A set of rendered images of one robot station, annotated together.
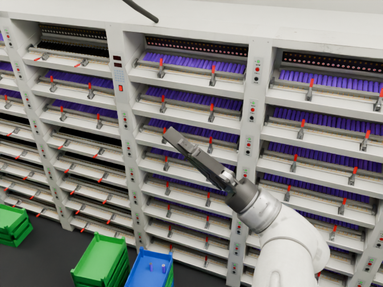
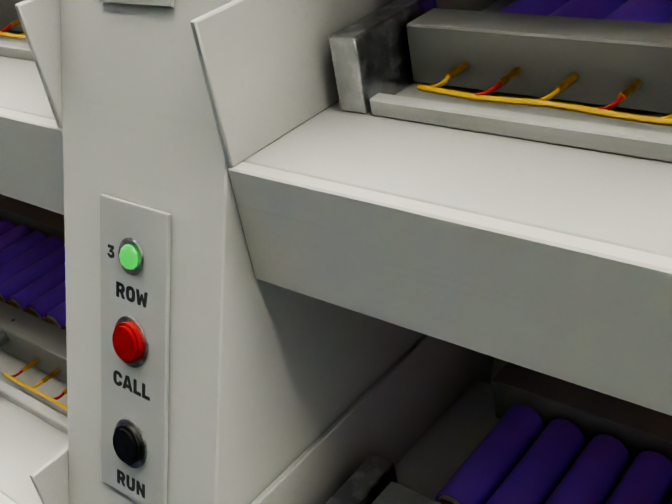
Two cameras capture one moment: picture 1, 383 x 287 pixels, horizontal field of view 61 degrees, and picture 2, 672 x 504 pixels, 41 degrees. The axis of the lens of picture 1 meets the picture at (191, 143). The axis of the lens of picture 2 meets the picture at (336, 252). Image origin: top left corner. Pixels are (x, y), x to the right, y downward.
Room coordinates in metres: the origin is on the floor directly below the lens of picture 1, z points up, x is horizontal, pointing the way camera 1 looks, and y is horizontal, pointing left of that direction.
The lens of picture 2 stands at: (0.79, -1.10, 0.73)
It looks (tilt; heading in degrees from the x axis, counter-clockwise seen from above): 15 degrees down; 18
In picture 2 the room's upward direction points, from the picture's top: 4 degrees clockwise
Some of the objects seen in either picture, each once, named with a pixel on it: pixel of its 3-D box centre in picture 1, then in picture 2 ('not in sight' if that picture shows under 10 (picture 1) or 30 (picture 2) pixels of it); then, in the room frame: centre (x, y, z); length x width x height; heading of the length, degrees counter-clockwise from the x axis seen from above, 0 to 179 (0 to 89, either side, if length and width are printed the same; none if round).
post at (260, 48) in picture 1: (247, 183); not in sight; (1.43, -0.32, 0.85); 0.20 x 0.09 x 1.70; 159
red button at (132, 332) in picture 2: not in sight; (133, 340); (1.08, -0.93, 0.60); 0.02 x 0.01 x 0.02; 69
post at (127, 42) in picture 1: (139, 157); not in sight; (1.69, 0.33, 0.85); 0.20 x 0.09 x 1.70; 159
